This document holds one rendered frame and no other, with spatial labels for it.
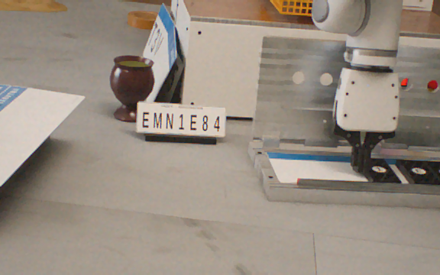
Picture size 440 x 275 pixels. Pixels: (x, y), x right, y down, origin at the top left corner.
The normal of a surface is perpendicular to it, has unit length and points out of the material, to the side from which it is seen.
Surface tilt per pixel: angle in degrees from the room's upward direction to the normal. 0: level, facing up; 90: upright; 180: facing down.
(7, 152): 0
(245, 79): 90
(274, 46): 83
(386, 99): 77
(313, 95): 83
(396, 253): 0
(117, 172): 0
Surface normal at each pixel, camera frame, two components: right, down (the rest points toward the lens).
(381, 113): 0.15, 0.13
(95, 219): 0.11, -0.93
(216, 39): 0.13, 0.36
